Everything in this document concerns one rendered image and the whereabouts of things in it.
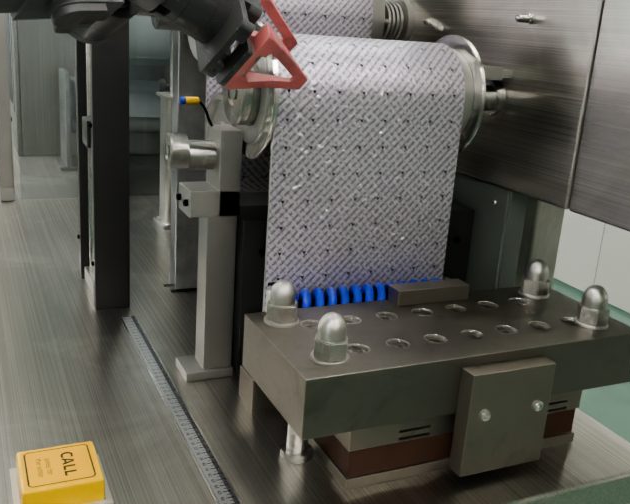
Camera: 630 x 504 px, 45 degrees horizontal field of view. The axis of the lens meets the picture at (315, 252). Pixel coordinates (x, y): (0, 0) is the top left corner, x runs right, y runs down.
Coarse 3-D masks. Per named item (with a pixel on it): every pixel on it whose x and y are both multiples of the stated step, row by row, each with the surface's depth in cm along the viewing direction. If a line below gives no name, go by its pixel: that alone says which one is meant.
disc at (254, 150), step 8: (256, 24) 80; (272, 56) 76; (272, 64) 76; (272, 72) 77; (272, 88) 77; (272, 96) 77; (272, 104) 77; (272, 112) 77; (272, 120) 78; (264, 128) 80; (272, 128) 78; (264, 136) 80; (248, 144) 84; (256, 144) 82; (264, 144) 80; (248, 152) 84; (256, 152) 82
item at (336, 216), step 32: (288, 160) 80; (320, 160) 82; (352, 160) 84; (384, 160) 85; (416, 160) 87; (448, 160) 89; (288, 192) 81; (320, 192) 83; (352, 192) 85; (384, 192) 86; (416, 192) 88; (448, 192) 90; (288, 224) 83; (320, 224) 84; (352, 224) 86; (384, 224) 88; (416, 224) 90; (448, 224) 92; (288, 256) 84; (320, 256) 85; (352, 256) 87; (384, 256) 89; (416, 256) 91; (320, 288) 87
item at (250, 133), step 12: (264, 60) 78; (264, 72) 78; (468, 72) 88; (468, 84) 88; (264, 96) 78; (468, 96) 88; (264, 108) 79; (468, 108) 89; (264, 120) 79; (252, 132) 82
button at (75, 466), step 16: (48, 448) 71; (64, 448) 72; (80, 448) 72; (16, 464) 70; (32, 464) 69; (48, 464) 69; (64, 464) 69; (80, 464) 69; (96, 464) 70; (32, 480) 66; (48, 480) 67; (64, 480) 67; (80, 480) 67; (96, 480) 67; (32, 496) 65; (48, 496) 66; (64, 496) 66; (80, 496) 67; (96, 496) 68
